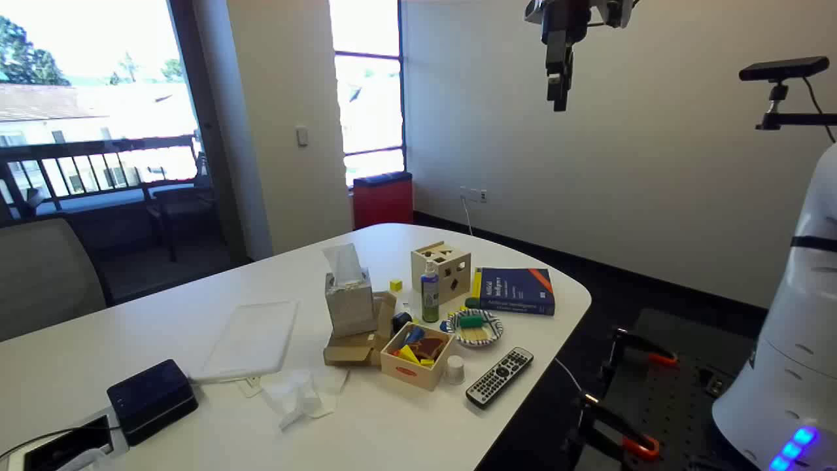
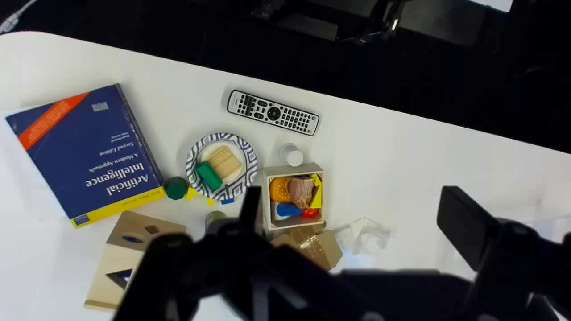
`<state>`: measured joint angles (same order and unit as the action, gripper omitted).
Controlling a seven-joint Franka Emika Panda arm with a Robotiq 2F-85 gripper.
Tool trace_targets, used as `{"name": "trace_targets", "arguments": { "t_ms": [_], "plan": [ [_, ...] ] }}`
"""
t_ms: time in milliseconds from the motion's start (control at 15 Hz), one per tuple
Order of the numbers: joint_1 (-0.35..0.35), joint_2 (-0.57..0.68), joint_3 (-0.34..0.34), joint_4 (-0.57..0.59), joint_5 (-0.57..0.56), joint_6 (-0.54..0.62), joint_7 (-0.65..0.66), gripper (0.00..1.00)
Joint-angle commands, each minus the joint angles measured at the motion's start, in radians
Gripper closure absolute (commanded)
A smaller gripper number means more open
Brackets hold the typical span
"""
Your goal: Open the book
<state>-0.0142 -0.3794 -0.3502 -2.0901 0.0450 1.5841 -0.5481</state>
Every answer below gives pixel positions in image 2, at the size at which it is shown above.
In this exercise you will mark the red toy piece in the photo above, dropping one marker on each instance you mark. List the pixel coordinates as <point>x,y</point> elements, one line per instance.
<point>311,212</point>

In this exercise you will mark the small green cup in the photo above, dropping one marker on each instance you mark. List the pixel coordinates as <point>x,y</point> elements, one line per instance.
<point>177,187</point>

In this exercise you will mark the blue Artificial Intelligence textbook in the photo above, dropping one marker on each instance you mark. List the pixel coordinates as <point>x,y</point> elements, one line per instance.
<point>90,153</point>

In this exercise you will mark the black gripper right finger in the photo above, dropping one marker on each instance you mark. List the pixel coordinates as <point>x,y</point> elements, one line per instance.
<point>523,267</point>

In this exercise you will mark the blue toy piece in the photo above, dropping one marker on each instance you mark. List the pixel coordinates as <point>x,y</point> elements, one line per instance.
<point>288,208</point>

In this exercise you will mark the black white remote control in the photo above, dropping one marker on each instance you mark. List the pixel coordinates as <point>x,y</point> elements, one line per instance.
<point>270,110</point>

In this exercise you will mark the green toy block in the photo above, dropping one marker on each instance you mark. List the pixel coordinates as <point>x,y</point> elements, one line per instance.
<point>209,176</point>

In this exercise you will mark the blue patterned white plate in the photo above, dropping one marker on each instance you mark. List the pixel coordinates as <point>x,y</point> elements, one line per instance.
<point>247,171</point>

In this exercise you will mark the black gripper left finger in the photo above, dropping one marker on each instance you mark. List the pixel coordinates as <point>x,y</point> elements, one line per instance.
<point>238,272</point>

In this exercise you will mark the tan wooden toy block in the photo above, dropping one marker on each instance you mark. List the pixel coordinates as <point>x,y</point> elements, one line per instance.
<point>225,160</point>

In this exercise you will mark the wooden box of toys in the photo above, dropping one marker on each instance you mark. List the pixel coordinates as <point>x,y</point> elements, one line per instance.
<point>268,201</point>

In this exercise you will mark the orange toy piece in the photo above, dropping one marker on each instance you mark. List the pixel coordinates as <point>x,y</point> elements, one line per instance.
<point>279,189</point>

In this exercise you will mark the wooden shape sorter cube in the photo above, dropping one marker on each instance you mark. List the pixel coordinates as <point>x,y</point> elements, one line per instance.
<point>113,267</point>

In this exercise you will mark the clear plastic bag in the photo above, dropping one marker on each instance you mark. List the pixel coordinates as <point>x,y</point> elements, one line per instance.
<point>368,233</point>

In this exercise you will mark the yellow toy piece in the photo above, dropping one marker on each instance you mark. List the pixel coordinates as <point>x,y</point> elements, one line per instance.
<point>316,189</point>

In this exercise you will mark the small white cup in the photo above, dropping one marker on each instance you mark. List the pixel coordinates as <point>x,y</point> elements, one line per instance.
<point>295,156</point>

